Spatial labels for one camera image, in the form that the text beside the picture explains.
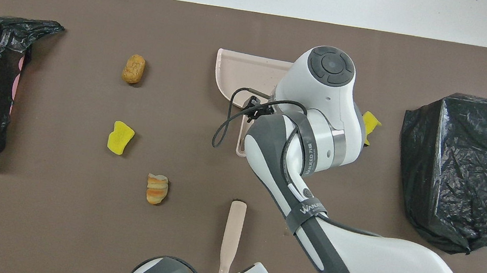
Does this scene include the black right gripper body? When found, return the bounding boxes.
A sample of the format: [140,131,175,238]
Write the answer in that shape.
[246,96,273,123]

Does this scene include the beige plastic dustpan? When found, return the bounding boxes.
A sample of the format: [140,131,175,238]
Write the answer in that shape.
[203,48,298,163]

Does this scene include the large yellow sponge piece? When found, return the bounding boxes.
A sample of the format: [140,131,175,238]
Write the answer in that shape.
[359,111,383,147]

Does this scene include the beige hand brush black bristles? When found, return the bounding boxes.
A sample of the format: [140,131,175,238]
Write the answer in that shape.
[218,199,248,273]

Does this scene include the striped croissant toy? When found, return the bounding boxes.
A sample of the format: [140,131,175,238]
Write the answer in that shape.
[144,173,171,207]

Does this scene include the brown bread roll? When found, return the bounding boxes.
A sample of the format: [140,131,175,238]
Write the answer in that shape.
[120,53,147,86]

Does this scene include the plain yellow sponge piece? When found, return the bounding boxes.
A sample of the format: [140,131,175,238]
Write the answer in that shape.
[106,120,136,158]

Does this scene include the brown table mat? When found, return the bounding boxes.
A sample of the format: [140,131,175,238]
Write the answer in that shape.
[0,0,487,273]

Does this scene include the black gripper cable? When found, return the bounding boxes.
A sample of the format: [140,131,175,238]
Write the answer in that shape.
[211,84,311,160]

